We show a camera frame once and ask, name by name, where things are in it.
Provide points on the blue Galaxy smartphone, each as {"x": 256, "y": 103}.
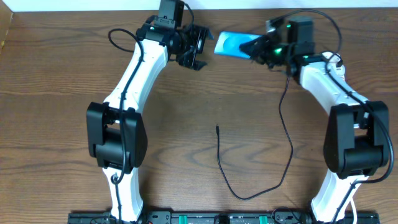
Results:
{"x": 228, "y": 44}

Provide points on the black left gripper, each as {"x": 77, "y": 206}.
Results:
{"x": 191, "y": 45}

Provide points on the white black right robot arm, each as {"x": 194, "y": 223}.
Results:
{"x": 357, "y": 148}

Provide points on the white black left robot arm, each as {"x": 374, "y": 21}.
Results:
{"x": 117, "y": 137}

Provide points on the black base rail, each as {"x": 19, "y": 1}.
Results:
{"x": 166, "y": 217}

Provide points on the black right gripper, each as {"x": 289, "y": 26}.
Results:
{"x": 259, "y": 51}

